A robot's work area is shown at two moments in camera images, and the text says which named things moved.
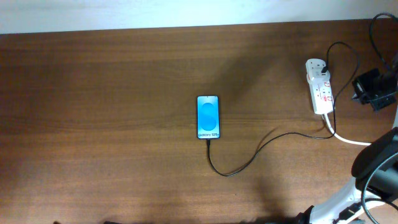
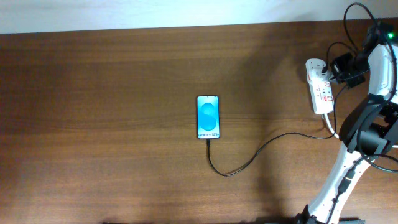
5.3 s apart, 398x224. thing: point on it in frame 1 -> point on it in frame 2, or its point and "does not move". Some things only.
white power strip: [321, 86] does not move
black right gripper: [362, 83] -> [339, 62]
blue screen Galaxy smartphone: [208, 117] does not move
